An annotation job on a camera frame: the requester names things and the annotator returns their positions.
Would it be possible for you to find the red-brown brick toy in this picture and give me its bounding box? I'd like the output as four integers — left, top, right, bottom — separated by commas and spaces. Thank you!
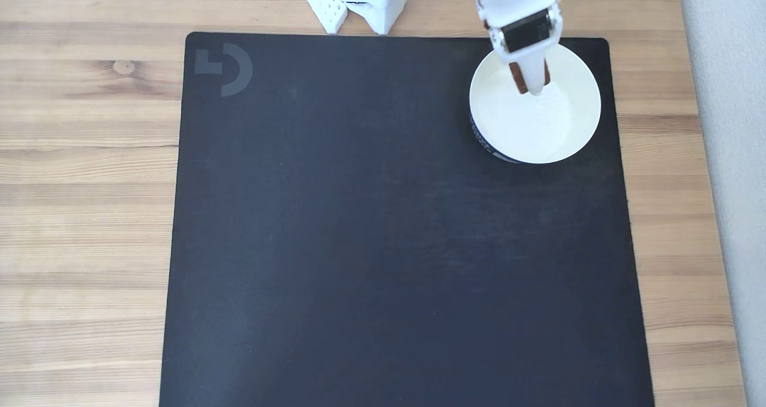
509, 60, 551, 95

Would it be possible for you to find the white round plate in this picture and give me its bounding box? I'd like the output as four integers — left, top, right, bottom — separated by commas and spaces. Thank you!
469, 42, 603, 165

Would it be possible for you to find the black desk mat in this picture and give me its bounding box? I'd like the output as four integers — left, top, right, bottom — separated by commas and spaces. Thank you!
159, 32, 656, 407

